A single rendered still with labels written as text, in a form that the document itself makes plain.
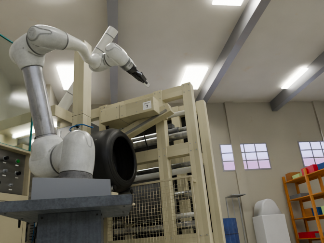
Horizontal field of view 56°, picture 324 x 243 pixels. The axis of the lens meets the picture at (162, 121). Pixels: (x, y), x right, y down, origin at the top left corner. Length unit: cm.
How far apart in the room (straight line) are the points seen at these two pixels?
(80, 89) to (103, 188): 191
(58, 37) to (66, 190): 77
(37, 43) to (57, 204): 80
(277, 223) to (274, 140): 296
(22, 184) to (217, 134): 840
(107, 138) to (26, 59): 108
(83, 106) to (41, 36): 148
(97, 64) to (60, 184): 100
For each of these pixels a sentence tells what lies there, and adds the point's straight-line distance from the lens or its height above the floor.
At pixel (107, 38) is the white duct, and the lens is 365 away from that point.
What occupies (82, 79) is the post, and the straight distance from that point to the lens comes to 315.
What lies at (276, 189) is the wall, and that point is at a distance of 1079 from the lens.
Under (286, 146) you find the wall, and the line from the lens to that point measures 1141.
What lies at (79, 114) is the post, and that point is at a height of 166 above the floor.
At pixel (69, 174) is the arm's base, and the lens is 143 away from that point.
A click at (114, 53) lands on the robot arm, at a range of 202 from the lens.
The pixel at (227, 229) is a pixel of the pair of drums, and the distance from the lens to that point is 563.
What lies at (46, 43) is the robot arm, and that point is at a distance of 165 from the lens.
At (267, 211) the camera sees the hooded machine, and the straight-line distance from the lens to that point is 973.
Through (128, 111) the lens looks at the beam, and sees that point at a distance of 301.
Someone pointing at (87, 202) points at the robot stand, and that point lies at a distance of 122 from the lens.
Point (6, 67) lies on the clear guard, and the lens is 293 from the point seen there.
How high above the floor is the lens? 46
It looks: 22 degrees up
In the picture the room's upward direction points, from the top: 5 degrees counter-clockwise
